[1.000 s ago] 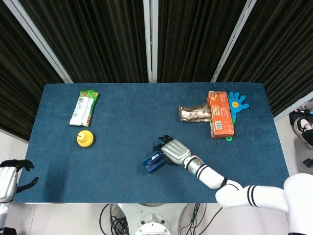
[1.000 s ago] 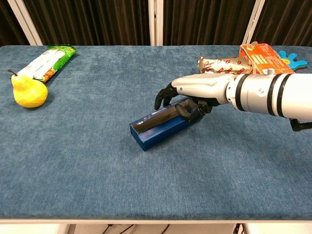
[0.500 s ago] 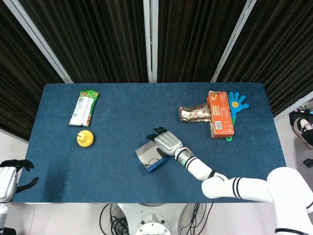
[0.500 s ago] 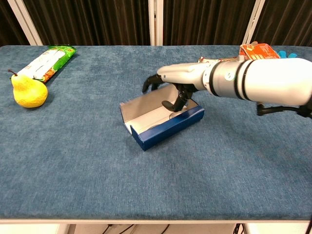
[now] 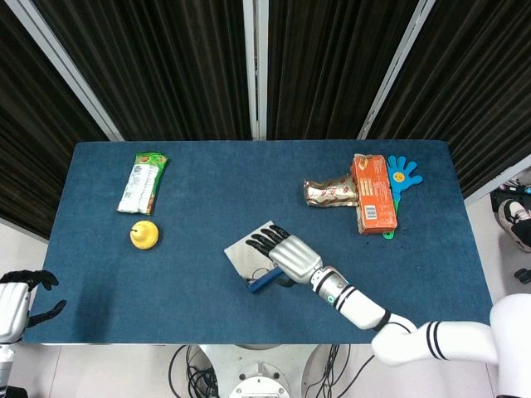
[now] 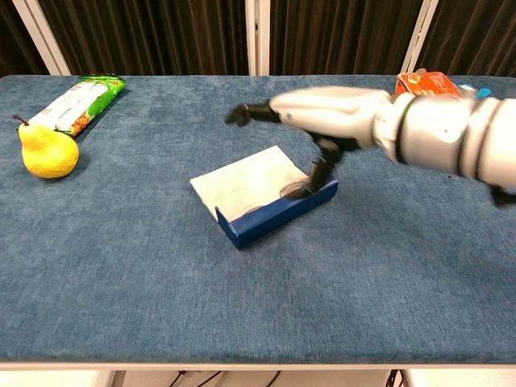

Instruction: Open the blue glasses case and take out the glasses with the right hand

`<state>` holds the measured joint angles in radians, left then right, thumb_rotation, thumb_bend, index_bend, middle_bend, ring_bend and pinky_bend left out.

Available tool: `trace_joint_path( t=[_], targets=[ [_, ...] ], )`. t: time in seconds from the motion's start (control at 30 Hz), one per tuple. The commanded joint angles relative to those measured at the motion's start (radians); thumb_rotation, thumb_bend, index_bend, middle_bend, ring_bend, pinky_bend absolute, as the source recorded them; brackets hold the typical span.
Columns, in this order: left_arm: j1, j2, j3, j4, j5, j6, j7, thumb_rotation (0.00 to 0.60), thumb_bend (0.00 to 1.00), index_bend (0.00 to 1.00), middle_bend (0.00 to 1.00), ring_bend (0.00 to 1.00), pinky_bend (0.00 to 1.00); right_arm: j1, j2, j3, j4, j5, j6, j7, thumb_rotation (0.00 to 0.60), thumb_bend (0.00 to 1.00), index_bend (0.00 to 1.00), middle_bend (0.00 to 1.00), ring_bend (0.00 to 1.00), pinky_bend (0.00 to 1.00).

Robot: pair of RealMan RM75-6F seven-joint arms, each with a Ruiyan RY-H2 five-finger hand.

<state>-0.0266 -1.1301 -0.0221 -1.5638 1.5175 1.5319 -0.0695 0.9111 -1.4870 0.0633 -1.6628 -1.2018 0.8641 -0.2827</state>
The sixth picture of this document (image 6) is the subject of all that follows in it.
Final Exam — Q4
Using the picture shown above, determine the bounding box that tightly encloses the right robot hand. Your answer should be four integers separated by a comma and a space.
224, 85, 394, 194

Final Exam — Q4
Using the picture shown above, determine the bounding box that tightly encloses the yellow pear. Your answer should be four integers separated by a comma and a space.
13, 114, 81, 179

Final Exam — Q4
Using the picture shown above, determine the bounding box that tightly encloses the grey and blue eyeglasses box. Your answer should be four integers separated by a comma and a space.
189, 144, 339, 251

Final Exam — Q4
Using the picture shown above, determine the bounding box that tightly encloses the black cable bundle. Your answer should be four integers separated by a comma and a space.
167, 370, 227, 387
385, 368, 408, 387

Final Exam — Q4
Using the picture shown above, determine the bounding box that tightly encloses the dark pleated curtain panel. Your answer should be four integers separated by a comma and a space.
417, 0, 516, 77
268, 0, 424, 77
38, 0, 249, 77
0, 0, 52, 77

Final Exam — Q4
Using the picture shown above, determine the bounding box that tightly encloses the blue green hand clapper toy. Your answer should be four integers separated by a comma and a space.
459, 83, 493, 100

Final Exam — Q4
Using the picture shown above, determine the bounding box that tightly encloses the white partition post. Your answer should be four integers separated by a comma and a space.
244, 0, 271, 77
10, 0, 73, 77
402, 0, 439, 76

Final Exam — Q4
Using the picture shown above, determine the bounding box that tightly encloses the orange carton box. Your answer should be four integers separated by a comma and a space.
394, 69, 464, 98

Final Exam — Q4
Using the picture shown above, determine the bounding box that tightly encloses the green white snack packet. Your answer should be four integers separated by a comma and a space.
30, 73, 128, 138

